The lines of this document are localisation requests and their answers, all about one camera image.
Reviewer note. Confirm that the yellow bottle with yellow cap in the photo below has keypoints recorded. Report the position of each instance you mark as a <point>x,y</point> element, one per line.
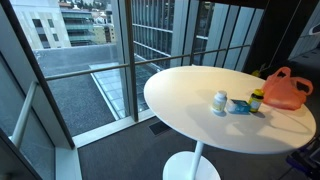
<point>255,100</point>

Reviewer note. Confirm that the orange plastic bag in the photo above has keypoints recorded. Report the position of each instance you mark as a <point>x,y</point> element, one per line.
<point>283,91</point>

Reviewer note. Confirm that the white pill bottle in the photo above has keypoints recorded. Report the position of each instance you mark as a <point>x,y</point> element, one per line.
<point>219,101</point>

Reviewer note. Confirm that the blue and white box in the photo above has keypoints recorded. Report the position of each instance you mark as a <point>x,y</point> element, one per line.
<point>237,106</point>

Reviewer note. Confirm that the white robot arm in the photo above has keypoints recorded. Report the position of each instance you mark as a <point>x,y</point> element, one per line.
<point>315,30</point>

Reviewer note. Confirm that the metal window handrail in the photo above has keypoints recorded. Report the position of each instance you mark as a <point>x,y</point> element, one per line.
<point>83,72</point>

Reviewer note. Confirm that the white round pedestal table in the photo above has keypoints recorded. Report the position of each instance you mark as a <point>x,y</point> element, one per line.
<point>183,98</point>

